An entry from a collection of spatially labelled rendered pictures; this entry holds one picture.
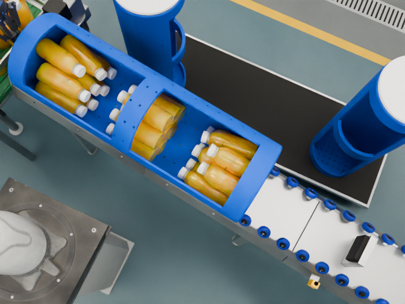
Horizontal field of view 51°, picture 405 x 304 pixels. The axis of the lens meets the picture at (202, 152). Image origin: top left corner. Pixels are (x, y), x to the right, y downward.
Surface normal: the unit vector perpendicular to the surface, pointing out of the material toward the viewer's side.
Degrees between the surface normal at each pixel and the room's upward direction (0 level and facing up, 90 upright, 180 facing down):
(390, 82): 0
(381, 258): 0
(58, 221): 5
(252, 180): 14
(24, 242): 74
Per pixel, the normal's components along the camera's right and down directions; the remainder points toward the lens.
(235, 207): -0.41, 0.53
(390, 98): 0.04, -0.25
